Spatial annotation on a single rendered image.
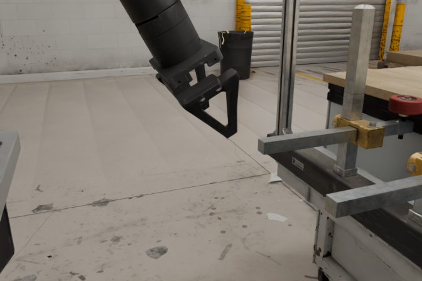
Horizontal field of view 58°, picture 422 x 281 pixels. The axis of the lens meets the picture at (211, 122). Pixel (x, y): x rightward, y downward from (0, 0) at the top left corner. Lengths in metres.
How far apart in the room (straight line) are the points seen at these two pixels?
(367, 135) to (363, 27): 0.25
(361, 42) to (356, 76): 0.08
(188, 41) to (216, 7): 6.22
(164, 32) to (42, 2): 5.79
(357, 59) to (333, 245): 0.88
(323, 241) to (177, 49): 1.31
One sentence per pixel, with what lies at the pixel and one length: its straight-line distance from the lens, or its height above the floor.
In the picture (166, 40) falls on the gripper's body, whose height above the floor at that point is 1.10.
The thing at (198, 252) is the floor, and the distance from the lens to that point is 1.91.
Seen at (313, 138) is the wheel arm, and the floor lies 0.84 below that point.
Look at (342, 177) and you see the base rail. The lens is 1.06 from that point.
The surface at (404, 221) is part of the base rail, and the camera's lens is 0.92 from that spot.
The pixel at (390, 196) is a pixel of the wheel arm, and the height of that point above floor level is 0.82.
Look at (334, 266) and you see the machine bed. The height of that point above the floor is 0.17.
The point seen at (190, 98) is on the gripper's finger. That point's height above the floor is 1.05.
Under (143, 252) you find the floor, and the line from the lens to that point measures 1.93.
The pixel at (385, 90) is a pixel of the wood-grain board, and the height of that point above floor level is 0.90.
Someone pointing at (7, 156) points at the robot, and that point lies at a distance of 0.29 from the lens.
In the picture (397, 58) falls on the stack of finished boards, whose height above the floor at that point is 0.24.
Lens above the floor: 1.14
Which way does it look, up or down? 18 degrees down
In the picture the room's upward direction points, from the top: straight up
